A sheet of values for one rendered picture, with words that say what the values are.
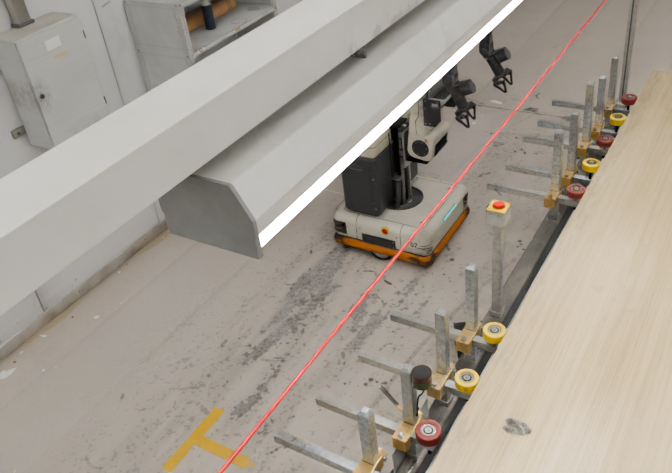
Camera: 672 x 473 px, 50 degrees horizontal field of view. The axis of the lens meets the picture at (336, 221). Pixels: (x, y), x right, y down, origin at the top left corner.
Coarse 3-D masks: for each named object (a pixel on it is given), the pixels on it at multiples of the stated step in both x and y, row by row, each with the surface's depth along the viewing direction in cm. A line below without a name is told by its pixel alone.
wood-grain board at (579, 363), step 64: (640, 128) 361; (640, 192) 315; (576, 256) 284; (640, 256) 279; (576, 320) 254; (640, 320) 251; (512, 384) 234; (576, 384) 231; (640, 384) 228; (448, 448) 216; (512, 448) 213; (576, 448) 211; (640, 448) 208
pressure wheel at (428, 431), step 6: (426, 420) 225; (432, 420) 225; (420, 426) 223; (426, 426) 223; (432, 426) 223; (438, 426) 222; (420, 432) 221; (426, 432) 221; (432, 432) 221; (438, 432) 220; (420, 438) 220; (426, 438) 219; (432, 438) 219; (438, 438) 220; (420, 444) 221; (426, 444) 220; (432, 444) 220
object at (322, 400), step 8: (320, 400) 242; (328, 400) 242; (336, 400) 242; (328, 408) 242; (336, 408) 240; (344, 408) 238; (352, 408) 238; (352, 416) 237; (376, 416) 234; (376, 424) 232; (384, 424) 231; (392, 424) 231; (392, 432) 230; (416, 440) 226; (432, 448) 223
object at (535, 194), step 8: (488, 184) 344; (496, 184) 343; (504, 184) 342; (504, 192) 342; (512, 192) 339; (520, 192) 337; (528, 192) 334; (536, 192) 334; (544, 192) 333; (560, 200) 328; (568, 200) 325; (576, 200) 325
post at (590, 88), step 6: (588, 84) 348; (594, 84) 347; (588, 90) 350; (594, 90) 350; (588, 96) 351; (594, 96) 353; (588, 102) 353; (588, 108) 354; (588, 114) 356; (588, 120) 358; (588, 126) 360; (582, 132) 363; (588, 132) 361; (582, 138) 365; (588, 138) 363; (588, 156) 372; (582, 162) 372
